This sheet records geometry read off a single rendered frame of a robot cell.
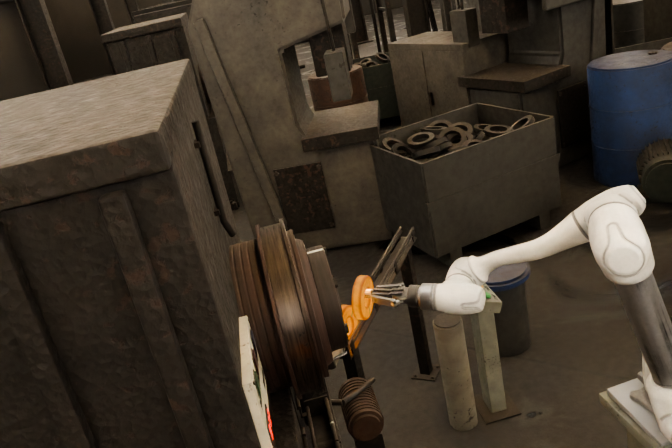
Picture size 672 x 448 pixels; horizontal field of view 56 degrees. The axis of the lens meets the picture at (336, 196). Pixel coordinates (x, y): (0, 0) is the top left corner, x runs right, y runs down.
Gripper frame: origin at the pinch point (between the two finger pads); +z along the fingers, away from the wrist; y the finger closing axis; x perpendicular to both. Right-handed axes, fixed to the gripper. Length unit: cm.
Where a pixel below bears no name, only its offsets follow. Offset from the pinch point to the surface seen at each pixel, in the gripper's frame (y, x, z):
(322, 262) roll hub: -49, 39, -9
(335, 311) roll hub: -56, 29, -14
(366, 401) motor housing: -16.6, -32.8, -1.9
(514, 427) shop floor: 34, -83, -45
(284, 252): -57, 46, -3
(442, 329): 29.6, -33.4, -19.7
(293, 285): -63, 41, -7
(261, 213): 187, -55, 141
